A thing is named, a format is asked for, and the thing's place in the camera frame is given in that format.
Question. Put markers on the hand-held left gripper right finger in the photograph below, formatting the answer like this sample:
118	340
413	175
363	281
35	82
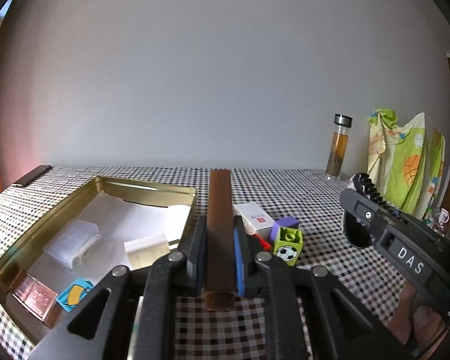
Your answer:
240	262

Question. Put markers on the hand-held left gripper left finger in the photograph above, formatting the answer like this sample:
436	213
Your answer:
195	243

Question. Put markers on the red toy block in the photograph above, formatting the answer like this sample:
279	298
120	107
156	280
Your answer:
262	242

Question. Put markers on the brown wooden bar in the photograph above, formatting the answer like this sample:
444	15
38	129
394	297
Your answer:
219	225

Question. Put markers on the white box with red label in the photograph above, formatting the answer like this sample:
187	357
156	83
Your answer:
253	217

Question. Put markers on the white cube adapter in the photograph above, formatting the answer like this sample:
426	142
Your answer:
146	251

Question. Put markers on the green toy block soccer print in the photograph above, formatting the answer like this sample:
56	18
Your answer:
288	245

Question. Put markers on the purple toy block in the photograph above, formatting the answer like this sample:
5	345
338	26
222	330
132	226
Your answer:
287	223

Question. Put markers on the gold tin box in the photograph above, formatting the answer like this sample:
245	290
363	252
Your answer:
146	191

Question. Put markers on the clear plastic box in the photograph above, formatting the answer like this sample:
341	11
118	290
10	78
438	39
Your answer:
73	243

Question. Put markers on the blue toy block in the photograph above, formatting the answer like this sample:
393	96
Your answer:
73	296

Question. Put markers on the pink copper box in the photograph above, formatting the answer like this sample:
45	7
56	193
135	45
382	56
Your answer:
35	296

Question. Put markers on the person's right hand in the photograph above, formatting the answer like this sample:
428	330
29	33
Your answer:
420	322

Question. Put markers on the small bottle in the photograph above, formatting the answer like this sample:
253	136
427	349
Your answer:
428	215

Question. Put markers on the white mug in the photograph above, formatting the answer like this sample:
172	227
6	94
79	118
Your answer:
444	217

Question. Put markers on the green printed blanket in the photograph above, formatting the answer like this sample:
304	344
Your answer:
405	168

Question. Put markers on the checkered tablecloth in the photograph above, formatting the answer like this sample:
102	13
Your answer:
322	202

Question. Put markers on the glass tea bottle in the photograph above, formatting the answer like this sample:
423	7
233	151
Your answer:
338	150

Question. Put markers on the black phone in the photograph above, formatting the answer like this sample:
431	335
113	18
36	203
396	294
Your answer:
32	176

